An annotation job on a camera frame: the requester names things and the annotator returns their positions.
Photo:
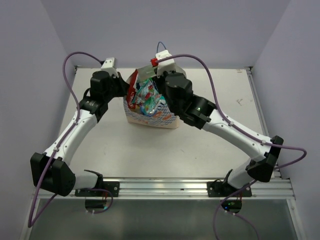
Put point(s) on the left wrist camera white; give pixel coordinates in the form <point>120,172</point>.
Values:
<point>109,66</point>

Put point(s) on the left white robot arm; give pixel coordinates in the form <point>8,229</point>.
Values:
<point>51,169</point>

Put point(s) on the checkered paper bag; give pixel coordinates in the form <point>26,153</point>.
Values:
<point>163,118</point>

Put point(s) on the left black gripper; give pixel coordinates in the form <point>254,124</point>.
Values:
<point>123,86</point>

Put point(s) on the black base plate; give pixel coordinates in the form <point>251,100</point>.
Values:
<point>104,189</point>
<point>219,189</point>

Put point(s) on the aluminium mounting rail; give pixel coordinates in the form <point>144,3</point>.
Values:
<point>193,189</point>

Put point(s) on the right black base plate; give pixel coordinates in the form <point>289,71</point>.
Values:
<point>219,189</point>

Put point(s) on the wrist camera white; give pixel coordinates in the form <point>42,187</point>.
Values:
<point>109,66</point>
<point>162,63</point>

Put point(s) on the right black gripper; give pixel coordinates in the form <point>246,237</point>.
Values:
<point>158,79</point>

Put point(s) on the Fox's candy packet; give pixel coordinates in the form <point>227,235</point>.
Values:
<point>148,99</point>

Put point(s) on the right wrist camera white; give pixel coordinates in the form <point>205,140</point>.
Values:
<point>162,63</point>

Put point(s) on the red Chuba chips bag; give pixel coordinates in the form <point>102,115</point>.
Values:
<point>132,79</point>

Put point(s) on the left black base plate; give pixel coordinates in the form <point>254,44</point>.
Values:
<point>104,189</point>

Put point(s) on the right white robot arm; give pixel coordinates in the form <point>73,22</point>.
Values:
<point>197,111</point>

